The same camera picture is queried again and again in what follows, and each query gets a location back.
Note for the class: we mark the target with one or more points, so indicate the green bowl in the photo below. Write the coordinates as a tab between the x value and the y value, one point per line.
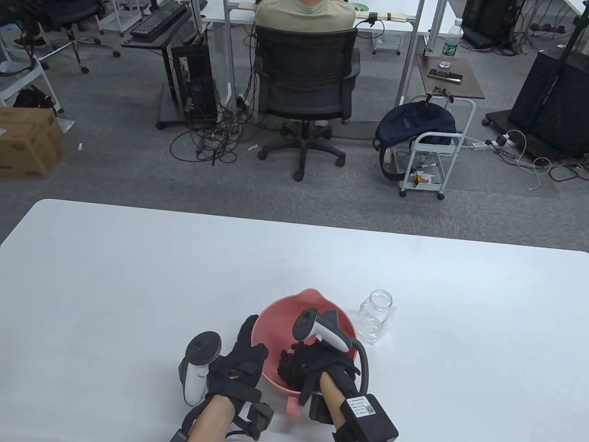
361	6

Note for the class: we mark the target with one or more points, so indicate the white metal frame desk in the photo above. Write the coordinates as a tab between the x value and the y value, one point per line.
412	46

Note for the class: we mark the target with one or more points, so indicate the black bag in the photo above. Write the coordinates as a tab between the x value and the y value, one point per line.
32	99

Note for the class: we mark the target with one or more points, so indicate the brown cardboard box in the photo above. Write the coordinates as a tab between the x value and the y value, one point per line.
27	142

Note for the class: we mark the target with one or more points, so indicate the navy blue backpack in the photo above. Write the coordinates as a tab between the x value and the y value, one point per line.
414	122

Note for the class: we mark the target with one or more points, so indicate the person's left hand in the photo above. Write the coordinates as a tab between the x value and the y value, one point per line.
241	363

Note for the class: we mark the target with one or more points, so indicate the black keyboard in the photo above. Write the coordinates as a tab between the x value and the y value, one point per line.
156	20

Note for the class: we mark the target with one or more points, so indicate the grey white right controller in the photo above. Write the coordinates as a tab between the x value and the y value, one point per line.
329	331

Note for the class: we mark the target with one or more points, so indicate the black right forearm band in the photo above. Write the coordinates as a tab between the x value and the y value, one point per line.
368	416

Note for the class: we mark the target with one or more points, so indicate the black computer tower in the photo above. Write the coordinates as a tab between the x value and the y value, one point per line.
195	83

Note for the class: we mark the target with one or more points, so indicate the pile of dark red cranberries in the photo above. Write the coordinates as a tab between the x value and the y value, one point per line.
286	355

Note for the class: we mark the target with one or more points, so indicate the grey white left controller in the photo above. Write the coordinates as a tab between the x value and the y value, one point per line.
195	368

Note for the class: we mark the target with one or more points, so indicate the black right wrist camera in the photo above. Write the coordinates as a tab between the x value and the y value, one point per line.
318	407

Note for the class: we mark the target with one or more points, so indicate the black mesh office chair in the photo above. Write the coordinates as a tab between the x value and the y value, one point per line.
306	69

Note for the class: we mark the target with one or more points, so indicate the black swivel chair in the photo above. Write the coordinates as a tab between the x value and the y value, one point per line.
69	18

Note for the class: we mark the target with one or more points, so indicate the white rolling cart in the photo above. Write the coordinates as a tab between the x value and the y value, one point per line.
453	152

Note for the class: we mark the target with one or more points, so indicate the person's right hand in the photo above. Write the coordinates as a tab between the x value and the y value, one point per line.
313	361

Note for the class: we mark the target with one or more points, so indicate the brown side table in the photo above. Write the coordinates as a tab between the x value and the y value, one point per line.
464	90

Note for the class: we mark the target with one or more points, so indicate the grey white controller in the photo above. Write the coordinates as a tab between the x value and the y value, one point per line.
195	368
329	331

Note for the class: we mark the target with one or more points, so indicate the black left forearm band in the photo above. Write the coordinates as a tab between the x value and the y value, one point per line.
178	435

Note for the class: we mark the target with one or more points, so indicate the pink salad bowl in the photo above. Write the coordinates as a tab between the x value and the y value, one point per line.
280	322

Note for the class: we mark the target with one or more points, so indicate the dark rolling keyboard stand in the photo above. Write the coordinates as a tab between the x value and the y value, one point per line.
165	78

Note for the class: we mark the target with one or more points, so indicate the green label water bottle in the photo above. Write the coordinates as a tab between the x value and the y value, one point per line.
451	46

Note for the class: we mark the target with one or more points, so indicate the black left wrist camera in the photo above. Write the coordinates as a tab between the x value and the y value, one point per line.
260	416

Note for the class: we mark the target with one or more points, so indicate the clear plastic jar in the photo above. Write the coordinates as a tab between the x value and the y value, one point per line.
375	317

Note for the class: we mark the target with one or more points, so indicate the white power strip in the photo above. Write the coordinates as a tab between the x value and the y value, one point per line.
481	145

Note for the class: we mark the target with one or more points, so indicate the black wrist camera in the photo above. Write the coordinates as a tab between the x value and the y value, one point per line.
260	416
318	407

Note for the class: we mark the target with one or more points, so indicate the black stand pole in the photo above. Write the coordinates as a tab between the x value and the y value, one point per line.
563	64

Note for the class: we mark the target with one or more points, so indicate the person's left forearm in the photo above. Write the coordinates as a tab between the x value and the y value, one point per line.
214	419

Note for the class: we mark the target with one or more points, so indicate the person's right forearm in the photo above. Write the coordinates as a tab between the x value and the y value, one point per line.
331	391

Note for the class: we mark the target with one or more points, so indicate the black smartphone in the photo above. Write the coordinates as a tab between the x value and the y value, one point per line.
444	75

